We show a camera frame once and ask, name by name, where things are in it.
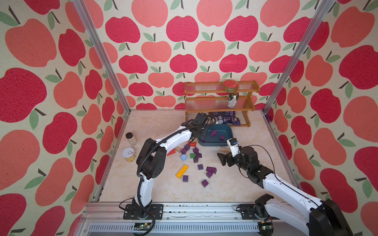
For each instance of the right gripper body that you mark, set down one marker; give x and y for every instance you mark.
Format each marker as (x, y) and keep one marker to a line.
(236, 160)

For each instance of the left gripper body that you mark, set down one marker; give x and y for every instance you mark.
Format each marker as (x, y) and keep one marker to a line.
(203, 132)

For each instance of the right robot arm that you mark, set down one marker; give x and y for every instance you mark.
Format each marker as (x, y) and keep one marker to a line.
(308, 214)

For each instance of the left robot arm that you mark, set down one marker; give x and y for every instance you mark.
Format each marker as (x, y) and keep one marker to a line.
(151, 161)

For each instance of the teal plastic storage bin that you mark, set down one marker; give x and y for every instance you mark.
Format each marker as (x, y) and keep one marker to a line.
(222, 129)

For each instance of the red arch block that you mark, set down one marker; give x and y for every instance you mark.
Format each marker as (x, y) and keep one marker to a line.
(192, 144)

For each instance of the purple snack bag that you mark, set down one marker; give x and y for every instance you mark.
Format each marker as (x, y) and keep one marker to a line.
(227, 118)

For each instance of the purple rectangular block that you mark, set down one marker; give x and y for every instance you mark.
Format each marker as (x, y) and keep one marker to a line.
(198, 155)

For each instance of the light blue cube block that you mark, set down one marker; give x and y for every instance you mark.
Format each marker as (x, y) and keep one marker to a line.
(183, 157)

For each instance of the wooden three-tier shelf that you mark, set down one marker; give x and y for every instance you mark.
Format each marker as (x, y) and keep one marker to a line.
(205, 97)

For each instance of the red rectangular block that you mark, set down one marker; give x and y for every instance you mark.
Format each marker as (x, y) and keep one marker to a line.
(171, 152)

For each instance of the purple flat block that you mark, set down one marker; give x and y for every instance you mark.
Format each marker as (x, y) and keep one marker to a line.
(211, 169)

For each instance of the small green white bottle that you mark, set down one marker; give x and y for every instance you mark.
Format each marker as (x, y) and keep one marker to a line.
(232, 100)

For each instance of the red lidded tin can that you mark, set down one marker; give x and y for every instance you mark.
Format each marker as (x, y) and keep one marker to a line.
(230, 86)

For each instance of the yellow long block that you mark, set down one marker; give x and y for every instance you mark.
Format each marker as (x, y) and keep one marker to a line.
(181, 172)

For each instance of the glass jar black lid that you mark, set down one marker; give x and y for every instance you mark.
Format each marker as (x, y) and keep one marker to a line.
(131, 138)

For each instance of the yellow can white lid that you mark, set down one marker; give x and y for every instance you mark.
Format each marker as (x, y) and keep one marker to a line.
(129, 154)

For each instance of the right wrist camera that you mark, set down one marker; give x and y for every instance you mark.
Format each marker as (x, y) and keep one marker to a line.
(233, 144)

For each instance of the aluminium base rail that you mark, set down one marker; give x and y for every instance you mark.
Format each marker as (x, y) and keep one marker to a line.
(189, 219)

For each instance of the left aluminium frame post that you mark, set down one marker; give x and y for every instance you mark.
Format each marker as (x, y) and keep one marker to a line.
(101, 52)

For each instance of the aluminium frame post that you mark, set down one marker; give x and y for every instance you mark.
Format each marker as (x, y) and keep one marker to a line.
(321, 12)
(101, 52)

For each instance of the right aluminium frame post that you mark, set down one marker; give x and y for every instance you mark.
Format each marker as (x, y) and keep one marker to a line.
(321, 12)

